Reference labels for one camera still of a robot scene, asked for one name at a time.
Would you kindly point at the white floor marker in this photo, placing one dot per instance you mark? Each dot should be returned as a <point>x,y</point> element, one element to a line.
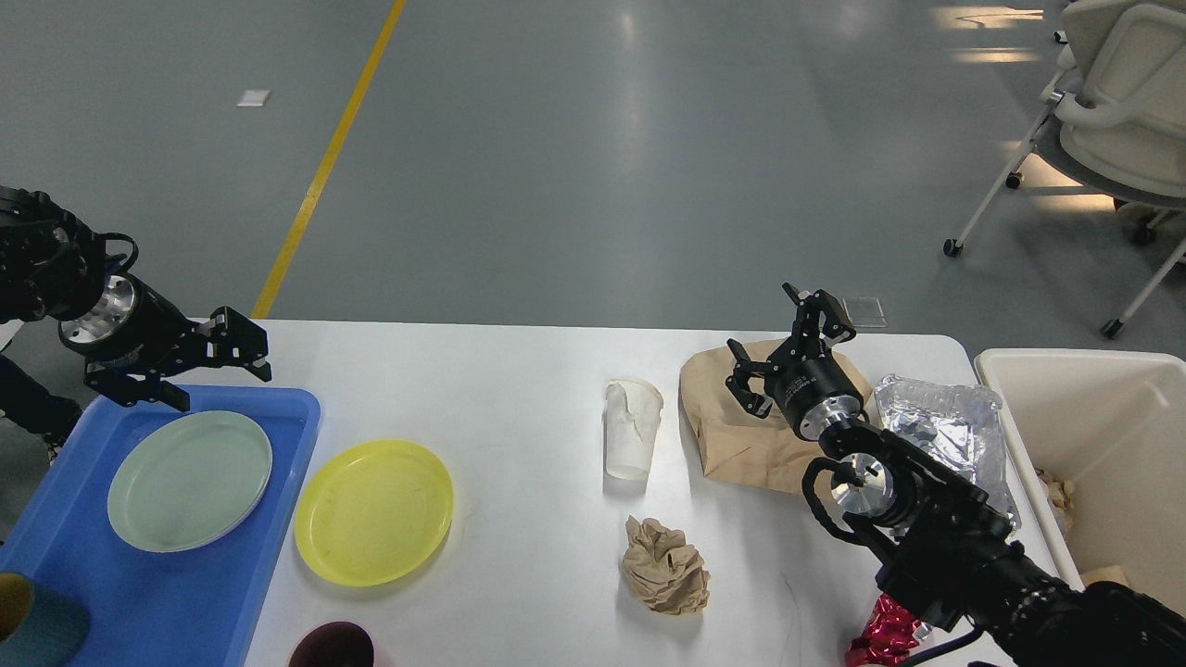
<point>253,98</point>

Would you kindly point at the blue plastic tray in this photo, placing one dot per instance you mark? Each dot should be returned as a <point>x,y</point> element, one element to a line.
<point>194,608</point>

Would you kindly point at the brown paper bag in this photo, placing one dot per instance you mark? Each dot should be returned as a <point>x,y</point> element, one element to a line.
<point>734,446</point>

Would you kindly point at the crumpled aluminium foil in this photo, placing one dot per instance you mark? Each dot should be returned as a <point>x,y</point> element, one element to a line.
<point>957,425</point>

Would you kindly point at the white paper cup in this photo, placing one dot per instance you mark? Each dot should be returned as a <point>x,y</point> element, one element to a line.
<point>633,412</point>

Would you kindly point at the dark clothed person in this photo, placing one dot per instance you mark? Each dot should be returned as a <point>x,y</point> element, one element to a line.
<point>29,404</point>

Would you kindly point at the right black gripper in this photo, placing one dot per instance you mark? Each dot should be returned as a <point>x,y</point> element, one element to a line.
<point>812,393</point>

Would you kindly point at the crumpled brown paper ball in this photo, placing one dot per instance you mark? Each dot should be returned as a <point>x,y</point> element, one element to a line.
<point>663,570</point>

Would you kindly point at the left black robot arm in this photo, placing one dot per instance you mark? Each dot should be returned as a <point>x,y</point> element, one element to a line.
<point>54,266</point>

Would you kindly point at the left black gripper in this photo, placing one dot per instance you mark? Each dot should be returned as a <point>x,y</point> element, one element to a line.
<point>133,327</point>

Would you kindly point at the clear floor plate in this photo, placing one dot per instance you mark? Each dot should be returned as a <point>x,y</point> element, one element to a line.
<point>865,312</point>

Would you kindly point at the pink mug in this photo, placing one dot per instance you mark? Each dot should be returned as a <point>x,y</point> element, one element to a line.
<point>338,643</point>

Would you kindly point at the teal cup yellow inside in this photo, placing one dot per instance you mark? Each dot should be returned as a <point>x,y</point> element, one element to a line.
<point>39,626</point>

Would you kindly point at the yellow plastic plate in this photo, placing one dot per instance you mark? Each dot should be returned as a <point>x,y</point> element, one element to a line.
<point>374,513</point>

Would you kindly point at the pale green plate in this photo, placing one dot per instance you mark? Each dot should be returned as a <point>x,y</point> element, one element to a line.
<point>190,482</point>

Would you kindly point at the red shiny wrapper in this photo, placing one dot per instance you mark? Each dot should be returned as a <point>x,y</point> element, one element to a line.
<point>888,637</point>

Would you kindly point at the beige waste bin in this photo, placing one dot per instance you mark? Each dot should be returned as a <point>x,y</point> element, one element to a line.
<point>1098,440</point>

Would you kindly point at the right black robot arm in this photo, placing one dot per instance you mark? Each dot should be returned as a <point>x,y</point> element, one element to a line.
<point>943,549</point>

